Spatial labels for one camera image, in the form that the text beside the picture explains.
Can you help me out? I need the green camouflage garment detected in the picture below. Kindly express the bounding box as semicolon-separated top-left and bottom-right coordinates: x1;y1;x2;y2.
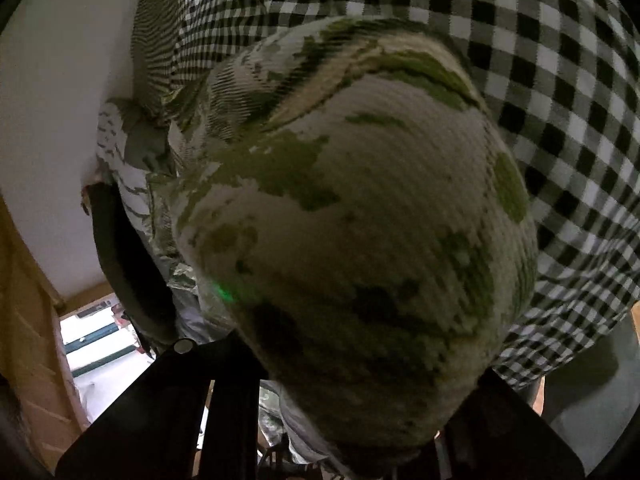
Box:
107;16;539;480

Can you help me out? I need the dark curved frame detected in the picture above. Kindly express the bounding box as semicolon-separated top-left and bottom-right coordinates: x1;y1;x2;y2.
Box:
81;183;179;357

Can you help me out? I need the brown wooden door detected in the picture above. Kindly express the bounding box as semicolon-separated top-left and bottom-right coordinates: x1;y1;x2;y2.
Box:
0;195;92;468

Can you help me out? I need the white dash-print cloth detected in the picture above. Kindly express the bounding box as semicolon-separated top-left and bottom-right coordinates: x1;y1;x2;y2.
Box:
92;98;173;222

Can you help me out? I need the bright window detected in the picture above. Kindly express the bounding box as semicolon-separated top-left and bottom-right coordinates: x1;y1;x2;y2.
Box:
59;304;157;423

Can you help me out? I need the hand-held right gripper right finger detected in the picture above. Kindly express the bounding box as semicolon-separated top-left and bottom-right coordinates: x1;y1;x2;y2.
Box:
439;369;586;480

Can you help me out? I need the black white checkered bedsheet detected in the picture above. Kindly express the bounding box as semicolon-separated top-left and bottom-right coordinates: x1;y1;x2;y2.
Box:
132;0;640;392

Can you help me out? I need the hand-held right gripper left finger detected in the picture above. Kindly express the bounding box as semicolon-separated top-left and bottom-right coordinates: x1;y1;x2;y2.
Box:
55;332;267;480

